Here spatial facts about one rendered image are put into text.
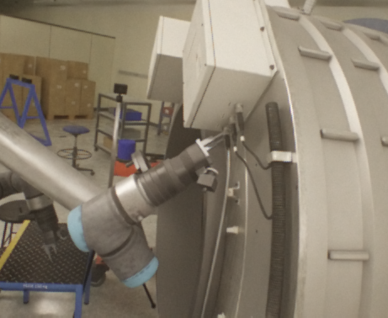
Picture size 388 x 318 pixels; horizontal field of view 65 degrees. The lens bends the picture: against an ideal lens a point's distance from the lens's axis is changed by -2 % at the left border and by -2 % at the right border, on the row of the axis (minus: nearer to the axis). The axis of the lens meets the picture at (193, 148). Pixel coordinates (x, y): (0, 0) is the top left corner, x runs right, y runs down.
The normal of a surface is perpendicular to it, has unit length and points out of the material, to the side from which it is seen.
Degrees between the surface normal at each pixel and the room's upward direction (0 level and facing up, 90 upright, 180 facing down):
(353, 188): 59
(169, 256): 33
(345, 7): 90
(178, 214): 63
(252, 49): 42
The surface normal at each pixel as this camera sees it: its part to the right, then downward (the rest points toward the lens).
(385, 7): -0.63, 0.09
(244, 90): 0.04, 0.84
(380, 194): 0.25, -0.22
